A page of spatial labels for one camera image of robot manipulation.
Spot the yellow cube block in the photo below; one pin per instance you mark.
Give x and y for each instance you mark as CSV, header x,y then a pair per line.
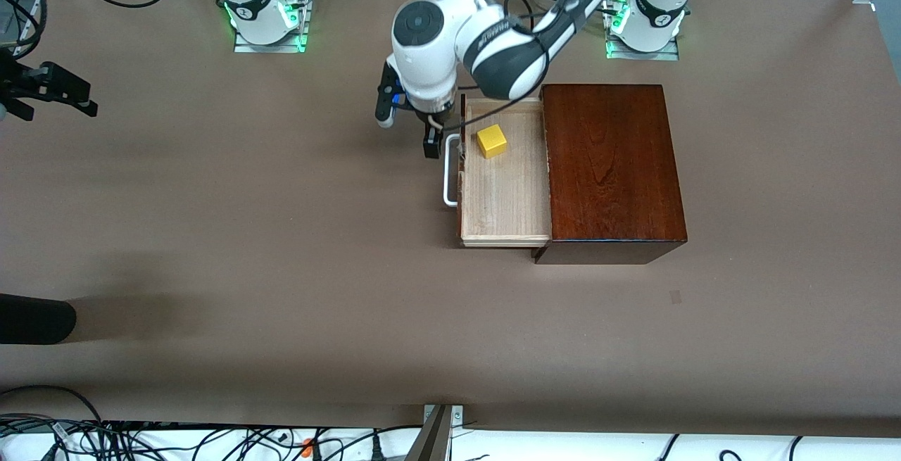
x,y
492,142

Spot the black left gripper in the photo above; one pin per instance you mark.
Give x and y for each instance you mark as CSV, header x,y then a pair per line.
x,y
430,136

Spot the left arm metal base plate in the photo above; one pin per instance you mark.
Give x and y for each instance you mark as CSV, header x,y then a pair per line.
x,y
644,56

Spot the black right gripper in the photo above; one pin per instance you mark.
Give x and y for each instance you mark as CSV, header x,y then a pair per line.
x,y
28,86

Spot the dark brown wooden cabinet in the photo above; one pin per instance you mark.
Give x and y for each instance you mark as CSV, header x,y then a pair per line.
x,y
612,165

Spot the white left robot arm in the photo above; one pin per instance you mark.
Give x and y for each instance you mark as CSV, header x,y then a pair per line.
x,y
429,67

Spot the black cylinder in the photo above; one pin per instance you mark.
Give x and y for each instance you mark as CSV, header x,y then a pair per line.
x,y
35,320

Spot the small metal bracket plate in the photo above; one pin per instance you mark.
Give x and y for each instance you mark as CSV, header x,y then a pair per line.
x,y
457,415

